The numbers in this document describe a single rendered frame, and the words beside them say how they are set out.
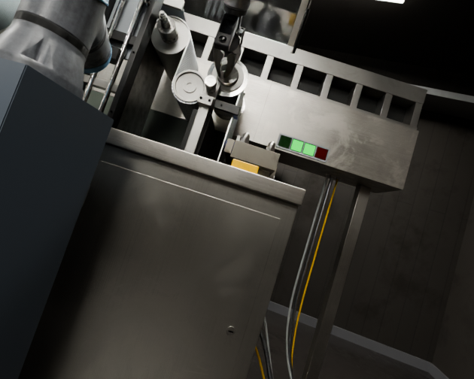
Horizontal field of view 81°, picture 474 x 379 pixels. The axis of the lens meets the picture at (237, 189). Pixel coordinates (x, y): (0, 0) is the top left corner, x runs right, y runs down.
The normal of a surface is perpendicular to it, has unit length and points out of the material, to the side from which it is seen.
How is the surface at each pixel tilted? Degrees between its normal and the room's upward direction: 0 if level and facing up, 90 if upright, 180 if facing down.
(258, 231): 90
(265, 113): 90
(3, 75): 90
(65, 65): 72
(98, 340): 90
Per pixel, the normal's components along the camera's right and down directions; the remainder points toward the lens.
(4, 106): -0.18, -0.14
